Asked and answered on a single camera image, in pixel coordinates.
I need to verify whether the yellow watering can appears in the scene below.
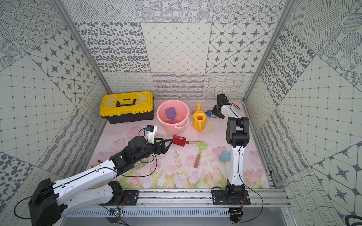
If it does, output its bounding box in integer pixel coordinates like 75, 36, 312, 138
192, 104, 207, 132

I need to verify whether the red shovel wooden handle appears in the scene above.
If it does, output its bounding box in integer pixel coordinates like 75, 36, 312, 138
173, 135, 202, 147

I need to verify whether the pink plastic bucket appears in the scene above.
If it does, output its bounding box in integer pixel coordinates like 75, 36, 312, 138
156, 100, 190, 135

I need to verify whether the purple shovel pink handle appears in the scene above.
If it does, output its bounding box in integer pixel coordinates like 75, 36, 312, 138
165, 106, 177, 121

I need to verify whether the light blue trowel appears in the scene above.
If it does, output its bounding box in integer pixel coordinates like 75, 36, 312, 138
219, 150, 231, 163

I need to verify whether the blue rake yellow handle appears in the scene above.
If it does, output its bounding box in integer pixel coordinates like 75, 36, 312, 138
205, 110, 216, 118

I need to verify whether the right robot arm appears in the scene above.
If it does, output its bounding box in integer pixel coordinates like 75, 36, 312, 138
212, 100, 250, 199

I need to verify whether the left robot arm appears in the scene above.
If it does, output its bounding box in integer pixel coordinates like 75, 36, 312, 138
28, 136, 173, 226

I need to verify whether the floral table mat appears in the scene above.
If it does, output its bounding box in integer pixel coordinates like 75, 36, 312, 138
84, 99, 271, 189

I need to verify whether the yellow black toolbox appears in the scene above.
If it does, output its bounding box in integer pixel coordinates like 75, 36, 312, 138
99, 91, 154, 124

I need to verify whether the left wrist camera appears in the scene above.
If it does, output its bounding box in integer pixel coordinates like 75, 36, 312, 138
146, 125, 158, 144

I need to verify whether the green rake wooden handle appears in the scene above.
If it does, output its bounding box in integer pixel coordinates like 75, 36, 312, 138
193, 142, 208, 169

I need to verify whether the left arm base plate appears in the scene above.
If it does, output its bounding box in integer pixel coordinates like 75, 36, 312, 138
107, 190, 139, 206

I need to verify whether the aluminium mounting rail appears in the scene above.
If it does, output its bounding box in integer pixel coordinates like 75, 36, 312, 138
67, 180, 292, 209

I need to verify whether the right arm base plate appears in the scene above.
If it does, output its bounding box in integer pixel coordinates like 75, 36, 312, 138
211, 190, 251, 206

